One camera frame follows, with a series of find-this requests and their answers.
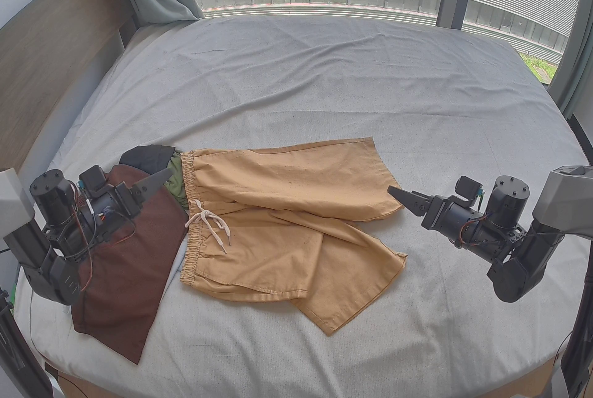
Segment black garment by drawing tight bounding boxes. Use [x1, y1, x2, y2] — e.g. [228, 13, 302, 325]
[120, 145, 179, 177]

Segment tan shorts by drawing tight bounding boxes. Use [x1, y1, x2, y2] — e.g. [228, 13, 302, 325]
[178, 137, 408, 334]

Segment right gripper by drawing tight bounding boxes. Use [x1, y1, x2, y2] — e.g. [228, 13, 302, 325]
[421, 194, 488, 248]

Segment green garment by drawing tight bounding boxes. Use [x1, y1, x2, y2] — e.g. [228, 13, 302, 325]
[164, 151, 191, 209]

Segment black cable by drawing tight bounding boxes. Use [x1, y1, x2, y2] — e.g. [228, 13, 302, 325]
[58, 373, 91, 398]

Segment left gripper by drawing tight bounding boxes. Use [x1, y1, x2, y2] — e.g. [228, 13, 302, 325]
[87, 181, 141, 229]

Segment bed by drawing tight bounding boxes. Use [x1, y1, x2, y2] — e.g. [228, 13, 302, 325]
[0, 0, 593, 398]

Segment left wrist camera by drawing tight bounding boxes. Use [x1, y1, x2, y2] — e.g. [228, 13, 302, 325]
[78, 165, 107, 198]

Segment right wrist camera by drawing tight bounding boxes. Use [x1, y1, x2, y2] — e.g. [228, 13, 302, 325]
[454, 176, 483, 204]

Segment brown garment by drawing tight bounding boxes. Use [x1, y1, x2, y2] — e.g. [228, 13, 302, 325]
[72, 165, 188, 364]

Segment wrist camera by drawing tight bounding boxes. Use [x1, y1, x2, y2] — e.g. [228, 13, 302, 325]
[78, 165, 107, 198]
[454, 176, 483, 204]

